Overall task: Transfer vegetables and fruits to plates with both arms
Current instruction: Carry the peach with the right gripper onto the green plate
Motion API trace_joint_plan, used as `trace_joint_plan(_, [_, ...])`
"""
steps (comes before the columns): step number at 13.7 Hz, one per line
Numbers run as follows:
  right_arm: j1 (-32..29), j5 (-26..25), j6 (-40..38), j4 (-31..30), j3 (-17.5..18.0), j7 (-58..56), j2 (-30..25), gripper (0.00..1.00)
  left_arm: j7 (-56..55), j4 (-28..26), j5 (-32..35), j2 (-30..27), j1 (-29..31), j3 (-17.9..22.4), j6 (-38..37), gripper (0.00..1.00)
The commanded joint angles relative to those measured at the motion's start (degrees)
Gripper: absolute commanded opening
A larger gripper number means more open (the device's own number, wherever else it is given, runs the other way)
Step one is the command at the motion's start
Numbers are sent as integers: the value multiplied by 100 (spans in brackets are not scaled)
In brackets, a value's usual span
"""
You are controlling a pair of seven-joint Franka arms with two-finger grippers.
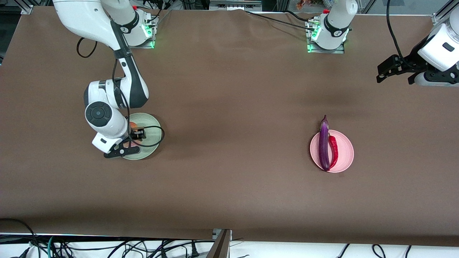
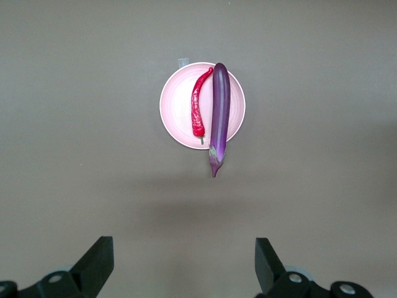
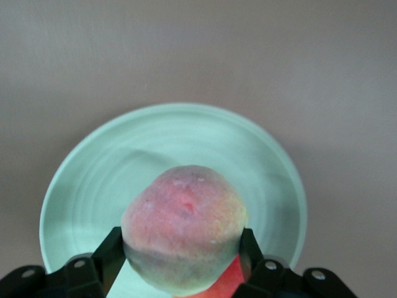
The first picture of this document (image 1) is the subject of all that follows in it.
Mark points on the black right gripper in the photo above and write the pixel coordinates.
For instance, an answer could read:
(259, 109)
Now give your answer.
(135, 135)

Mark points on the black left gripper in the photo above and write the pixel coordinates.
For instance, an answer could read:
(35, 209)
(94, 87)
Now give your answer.
(412, 63)

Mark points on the red pomegranate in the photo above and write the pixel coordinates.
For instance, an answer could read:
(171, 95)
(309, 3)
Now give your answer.
(132, 125)

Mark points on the red chili pepper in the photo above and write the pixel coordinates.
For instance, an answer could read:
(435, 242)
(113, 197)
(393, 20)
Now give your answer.
(334, 147)

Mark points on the long purple eggplant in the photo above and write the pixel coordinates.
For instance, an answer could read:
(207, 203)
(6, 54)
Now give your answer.
(323, 147)

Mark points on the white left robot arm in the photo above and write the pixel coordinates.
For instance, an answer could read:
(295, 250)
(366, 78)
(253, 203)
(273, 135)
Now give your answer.
(335, 25)

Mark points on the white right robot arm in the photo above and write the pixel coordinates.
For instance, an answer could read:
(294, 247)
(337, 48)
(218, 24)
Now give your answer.
(89, 18)

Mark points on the pale green round plate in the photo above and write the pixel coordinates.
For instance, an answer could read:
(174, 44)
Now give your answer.
(151, 136)

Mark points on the pink round plate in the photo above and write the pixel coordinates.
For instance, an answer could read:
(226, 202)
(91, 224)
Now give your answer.
(346, 150)

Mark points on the brown table cover sheet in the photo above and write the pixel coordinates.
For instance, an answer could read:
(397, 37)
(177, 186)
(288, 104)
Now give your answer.
(233, 107)

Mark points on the black power plug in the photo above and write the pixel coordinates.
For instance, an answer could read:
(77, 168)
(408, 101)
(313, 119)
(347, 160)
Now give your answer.
(194, 251)

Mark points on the grey metal box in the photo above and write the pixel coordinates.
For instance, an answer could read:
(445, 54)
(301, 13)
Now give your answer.
(233, 4)

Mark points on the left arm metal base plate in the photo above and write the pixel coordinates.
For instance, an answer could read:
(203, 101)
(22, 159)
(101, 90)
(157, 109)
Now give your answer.
(322, 51)

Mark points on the aluminium frame profile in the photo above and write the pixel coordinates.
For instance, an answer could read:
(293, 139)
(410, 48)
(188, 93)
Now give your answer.
(439, 18)

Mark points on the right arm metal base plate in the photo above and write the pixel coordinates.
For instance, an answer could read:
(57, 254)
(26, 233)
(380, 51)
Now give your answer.
(143, 46)

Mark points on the aluminium post bracket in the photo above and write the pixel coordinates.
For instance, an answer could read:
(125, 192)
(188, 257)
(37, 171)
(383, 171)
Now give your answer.
(220, 247)

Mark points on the short aluminium frame corner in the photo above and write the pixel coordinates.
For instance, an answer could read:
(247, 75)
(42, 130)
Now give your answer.
(27, 10)

